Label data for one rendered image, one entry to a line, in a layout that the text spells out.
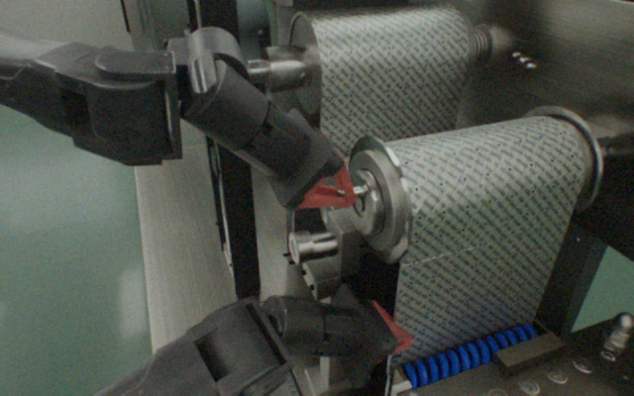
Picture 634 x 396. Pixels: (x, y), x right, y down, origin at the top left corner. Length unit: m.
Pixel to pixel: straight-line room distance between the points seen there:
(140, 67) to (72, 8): 5.62
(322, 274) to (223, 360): 0.21
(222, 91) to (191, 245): 0.72
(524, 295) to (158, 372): 0.48
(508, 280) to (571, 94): 0.27
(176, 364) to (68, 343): 1.84
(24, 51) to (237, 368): 0.31
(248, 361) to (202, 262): 0.59
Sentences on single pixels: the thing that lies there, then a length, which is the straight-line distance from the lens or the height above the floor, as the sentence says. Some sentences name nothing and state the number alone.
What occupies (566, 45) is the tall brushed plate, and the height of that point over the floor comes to 1.37.
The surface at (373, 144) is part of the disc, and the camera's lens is 0.50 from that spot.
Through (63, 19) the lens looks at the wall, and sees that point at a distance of 6.01.
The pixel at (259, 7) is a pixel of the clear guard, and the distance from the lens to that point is 1.42.
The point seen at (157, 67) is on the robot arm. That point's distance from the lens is 0.37.
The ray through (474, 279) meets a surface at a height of 1.15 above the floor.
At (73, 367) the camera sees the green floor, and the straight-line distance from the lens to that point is 2.15.
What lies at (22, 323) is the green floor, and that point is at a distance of 2.43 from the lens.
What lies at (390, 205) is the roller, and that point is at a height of 1.27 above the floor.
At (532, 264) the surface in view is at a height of 1.14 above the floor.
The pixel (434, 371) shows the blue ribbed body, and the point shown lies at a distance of 0.63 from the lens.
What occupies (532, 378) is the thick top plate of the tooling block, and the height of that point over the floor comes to 1.03.
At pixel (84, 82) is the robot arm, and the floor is 1.43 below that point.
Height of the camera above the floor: 1.53
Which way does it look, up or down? 32 degrees down
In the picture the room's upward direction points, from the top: straight up
